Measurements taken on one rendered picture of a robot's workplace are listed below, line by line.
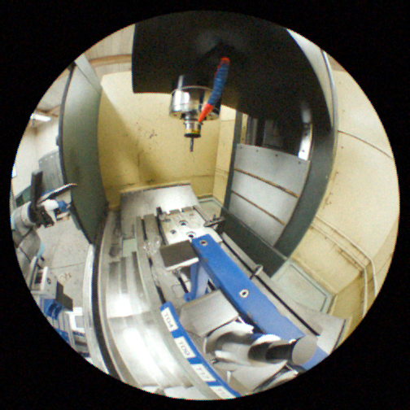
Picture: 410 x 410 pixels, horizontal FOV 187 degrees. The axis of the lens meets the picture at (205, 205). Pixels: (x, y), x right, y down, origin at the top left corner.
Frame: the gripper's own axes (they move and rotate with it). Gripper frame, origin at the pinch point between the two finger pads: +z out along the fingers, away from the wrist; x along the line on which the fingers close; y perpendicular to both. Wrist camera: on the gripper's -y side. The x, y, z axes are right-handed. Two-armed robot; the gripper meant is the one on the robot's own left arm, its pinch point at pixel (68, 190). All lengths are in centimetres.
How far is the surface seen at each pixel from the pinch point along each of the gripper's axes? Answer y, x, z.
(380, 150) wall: -43, 78, 115
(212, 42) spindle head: -29.1, 19.5, 30.6
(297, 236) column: 26, 36, 83
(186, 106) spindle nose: -18.3, 5.8, 34.1
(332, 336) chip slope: 47, 99, 61
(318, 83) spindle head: -29, 33, 49
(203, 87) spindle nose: -24.4, 7.8, 37.3
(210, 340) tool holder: 7.4, 36.6, 21.4
